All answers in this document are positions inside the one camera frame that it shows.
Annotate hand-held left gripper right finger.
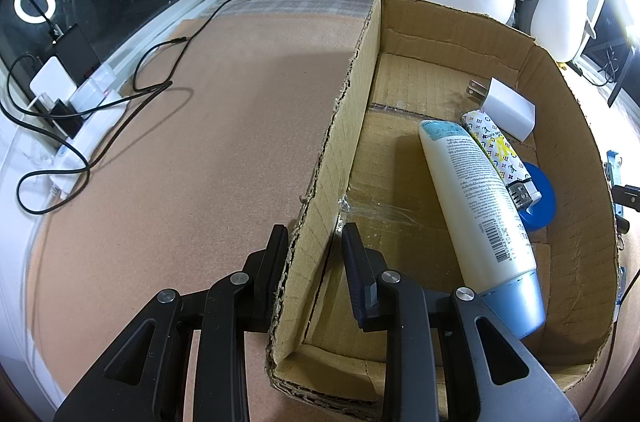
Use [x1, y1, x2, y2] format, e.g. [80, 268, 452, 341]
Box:
[341, 222, 581, 422]

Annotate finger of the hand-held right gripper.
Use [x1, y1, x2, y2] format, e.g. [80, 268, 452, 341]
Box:
[611, 183, 640, 210]

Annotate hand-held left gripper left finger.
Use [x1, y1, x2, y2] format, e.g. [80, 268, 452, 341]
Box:
[52, 223, 291, 422]

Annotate blue round lid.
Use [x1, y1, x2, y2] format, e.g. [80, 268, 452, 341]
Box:
[515, 162, 557, 232]

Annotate cardboard box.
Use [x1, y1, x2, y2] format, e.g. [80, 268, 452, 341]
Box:
[265, 0, 623, 403]

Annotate white patterned lighter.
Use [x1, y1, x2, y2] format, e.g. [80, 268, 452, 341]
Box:
[461, 108, 542, 209]

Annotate white lotion bottle blue cap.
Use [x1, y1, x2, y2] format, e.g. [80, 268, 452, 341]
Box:
[419, 119, 547, 337]

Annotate white wall charger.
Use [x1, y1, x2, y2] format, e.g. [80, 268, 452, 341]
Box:
[465, 77, 537, 140]

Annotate black tripod stand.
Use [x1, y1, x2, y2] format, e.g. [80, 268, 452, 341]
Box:
[607, 35, 638, 108]

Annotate beige felt mat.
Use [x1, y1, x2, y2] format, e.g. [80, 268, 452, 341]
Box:
[25, 15, 640, 422]

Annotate small penguin plush toy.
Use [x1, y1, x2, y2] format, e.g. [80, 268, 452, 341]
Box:
[530, 0, 598, 63]

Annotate white power strip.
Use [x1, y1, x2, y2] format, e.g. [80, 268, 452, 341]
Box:
[27, 62, 126, 198]

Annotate black plug adapter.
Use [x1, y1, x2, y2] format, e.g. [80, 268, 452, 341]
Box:
[37, 99, 88, 139]

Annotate white power adapter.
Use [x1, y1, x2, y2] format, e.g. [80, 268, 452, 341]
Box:
[29, 56, 81, 100]

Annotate black power bank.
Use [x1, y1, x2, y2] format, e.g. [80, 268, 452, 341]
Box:
[50, 24, 103, 78]

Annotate thick black power cable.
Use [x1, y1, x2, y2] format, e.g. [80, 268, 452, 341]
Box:
[15, 80, 173, 218]

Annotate long black cable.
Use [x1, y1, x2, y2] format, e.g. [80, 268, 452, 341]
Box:
[132, 0, 401, 92]

